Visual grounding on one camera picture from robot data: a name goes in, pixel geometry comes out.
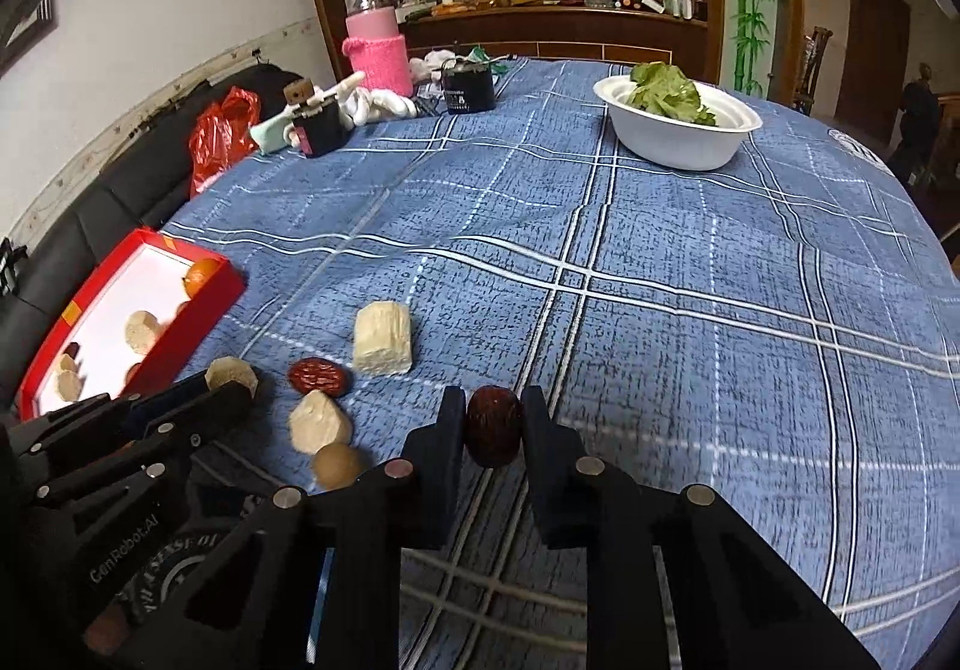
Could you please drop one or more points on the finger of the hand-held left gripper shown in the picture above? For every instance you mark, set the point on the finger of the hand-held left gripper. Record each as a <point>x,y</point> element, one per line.
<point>202,411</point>
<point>75,418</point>

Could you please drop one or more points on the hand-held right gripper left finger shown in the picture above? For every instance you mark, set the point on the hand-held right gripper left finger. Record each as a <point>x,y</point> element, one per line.
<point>450,460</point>

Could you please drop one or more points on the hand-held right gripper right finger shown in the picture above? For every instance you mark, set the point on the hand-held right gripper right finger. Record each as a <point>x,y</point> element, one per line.
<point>536,449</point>

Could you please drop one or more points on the pale peeled sugarcane chunk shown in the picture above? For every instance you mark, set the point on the pale peeled sugarcane chunk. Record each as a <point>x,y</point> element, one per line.
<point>232,373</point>
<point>319,422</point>
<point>382,340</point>
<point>67,364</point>
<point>142,332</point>
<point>69,386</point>

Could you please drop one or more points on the red jujube date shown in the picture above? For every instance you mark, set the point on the red jujube date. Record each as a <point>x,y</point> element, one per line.
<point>493,426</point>
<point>71,349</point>
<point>319,376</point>

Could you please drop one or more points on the brown longan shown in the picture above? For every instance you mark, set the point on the brown longan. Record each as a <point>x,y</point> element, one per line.
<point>135,370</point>
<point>335,466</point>
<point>180,308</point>

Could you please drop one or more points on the red cardboard box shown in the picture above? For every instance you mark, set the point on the red cardboard box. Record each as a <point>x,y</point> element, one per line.
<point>112,295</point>

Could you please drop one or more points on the orange mandarin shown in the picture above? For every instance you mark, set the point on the orange mandarin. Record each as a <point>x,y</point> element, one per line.
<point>199,276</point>

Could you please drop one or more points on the person's left hand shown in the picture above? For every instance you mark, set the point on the person's left hand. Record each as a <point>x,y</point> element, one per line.
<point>105,632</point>

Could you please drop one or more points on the black leather sofa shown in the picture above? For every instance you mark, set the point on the black leather sofa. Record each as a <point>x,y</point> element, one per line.
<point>90,205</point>

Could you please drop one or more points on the red plastic bag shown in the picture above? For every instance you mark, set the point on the red plastic bag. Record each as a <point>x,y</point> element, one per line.
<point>221,137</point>

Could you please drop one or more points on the mint green cloth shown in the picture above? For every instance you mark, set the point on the mint green cloth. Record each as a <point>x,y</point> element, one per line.
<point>274,133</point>

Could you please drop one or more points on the white bowl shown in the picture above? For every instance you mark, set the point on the white bowl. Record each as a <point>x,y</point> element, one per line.
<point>675,141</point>

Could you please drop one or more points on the white cloth gloves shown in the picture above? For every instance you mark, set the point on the white cloth gloves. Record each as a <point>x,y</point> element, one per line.
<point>375,103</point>

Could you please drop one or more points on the black jar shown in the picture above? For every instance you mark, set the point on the black jar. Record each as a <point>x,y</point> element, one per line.
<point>466,88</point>

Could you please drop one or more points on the green leafy vegetables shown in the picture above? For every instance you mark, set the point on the green leafy vegetables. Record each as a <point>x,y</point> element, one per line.
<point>667,92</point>

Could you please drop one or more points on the pink sleeved bottle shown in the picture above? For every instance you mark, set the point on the pink sleeved bottle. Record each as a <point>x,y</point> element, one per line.
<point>375,51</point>

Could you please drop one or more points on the wooden counter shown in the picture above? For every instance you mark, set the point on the wooden counter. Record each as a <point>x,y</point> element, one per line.
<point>562,36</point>

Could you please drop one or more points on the wooden chair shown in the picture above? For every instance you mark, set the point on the wooden chair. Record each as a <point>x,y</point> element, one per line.
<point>814,66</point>

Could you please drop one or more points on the brown wooden door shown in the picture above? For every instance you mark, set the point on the brown wooden door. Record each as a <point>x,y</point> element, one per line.
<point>874,54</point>

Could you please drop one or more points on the framed wall picture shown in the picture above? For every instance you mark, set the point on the framed wall picture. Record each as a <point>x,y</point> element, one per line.
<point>26,28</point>

